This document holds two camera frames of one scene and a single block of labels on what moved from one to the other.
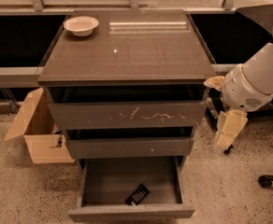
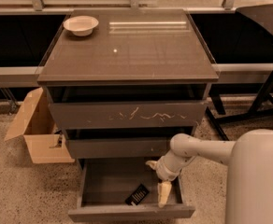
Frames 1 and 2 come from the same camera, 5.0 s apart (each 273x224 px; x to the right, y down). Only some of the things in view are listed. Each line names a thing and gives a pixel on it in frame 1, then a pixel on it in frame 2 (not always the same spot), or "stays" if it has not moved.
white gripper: [238, 90] to [165, 171]
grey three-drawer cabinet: [126, 84] stays
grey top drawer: [130, 115] stays
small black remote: [137, 195] stays
